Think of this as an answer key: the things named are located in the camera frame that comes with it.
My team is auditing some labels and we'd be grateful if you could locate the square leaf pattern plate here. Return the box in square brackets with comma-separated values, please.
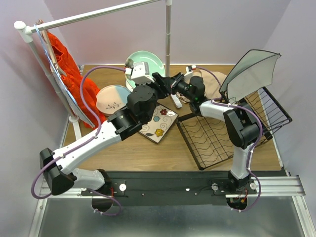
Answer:
[138, 104, 178, 144]

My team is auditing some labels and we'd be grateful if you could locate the cream and teal plate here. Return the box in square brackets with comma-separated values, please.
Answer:
[96, 85, 131, 116]

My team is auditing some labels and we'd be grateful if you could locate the large square green plate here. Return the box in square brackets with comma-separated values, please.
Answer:
[219, 49, 281, 93]

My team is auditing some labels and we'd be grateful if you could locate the white blue rimmed plate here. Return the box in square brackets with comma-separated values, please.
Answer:
[125, 80, 135, 92]

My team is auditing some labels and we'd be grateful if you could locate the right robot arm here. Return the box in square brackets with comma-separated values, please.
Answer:
[168, 73, 263, 196]

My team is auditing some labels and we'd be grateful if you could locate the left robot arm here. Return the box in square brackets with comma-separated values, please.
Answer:
[40, 73, 172, 196]

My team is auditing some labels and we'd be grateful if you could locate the white clothes rack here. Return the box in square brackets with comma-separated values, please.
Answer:
[13, 0, 184, 139]

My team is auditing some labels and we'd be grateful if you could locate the beige cloth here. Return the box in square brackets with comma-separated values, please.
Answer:
[193, 69, 226, 99]

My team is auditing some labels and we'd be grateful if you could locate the orange garment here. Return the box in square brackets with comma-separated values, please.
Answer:
[47, 32, 106, 126]

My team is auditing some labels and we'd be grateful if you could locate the wooden clip hanger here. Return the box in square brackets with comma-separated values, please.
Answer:
[40, 30, 67, 76]

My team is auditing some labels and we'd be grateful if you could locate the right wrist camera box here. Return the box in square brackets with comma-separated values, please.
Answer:
[184, 65, 197, 81]

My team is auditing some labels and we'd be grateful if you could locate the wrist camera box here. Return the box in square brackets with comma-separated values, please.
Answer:
[124, 61, 154, 87]
[184, 65, 197, 81]

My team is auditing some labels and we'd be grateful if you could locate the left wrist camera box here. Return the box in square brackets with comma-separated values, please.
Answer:
[124, 61, 154, 87]

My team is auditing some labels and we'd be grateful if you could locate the black wire dish rack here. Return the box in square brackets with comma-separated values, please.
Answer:
[177, 87, 292, 170]

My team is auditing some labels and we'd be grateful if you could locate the black mounting rail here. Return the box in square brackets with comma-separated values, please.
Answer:
[81, 171, 257, 207]

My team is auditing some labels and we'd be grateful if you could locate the blue wire hanger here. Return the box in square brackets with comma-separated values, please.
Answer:
[34, 25, 95, 128]

